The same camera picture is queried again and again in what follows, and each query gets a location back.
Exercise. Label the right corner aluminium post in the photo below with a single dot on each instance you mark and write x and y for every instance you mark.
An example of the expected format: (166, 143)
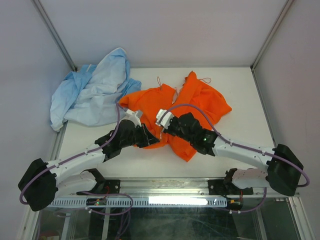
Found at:
(272, 33)

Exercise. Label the white slotted cable duct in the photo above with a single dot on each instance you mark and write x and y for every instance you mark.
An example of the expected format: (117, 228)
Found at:
(139, 202)

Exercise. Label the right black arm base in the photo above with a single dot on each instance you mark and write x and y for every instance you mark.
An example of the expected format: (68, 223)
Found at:
(225, 187)

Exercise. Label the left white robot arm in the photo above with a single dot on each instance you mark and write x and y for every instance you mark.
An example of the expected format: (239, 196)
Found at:
(45, 181)

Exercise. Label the corner aluminium post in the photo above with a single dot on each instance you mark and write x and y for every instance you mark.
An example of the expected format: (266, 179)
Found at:
(272, 33)
(54, 34)

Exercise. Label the left corner aluminium post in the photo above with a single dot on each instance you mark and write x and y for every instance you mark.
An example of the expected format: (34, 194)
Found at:
(54, 34)

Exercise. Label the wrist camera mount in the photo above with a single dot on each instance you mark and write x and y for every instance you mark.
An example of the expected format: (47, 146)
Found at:
(134, 116)
(163, 118)

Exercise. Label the light blue garment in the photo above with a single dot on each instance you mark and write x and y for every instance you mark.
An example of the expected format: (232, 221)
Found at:
(89, 96)

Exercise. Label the aluminium front rail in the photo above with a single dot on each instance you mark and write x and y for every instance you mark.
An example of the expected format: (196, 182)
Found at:
(150, 186)

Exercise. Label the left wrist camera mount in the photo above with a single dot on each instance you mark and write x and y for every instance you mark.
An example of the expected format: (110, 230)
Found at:
(134, 116)

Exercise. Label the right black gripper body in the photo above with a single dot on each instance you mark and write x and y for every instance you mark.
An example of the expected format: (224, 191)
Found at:
(174, 128)

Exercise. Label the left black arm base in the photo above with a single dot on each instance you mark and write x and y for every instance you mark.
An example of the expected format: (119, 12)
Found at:
(102, 185)

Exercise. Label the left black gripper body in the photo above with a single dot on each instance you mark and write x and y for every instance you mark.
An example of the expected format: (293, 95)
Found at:
(137, 138)

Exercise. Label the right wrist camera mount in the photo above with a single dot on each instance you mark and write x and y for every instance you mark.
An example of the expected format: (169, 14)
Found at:
(163, 118)

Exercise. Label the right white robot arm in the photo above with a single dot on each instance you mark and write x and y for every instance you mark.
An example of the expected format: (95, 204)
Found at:
(277, 167)

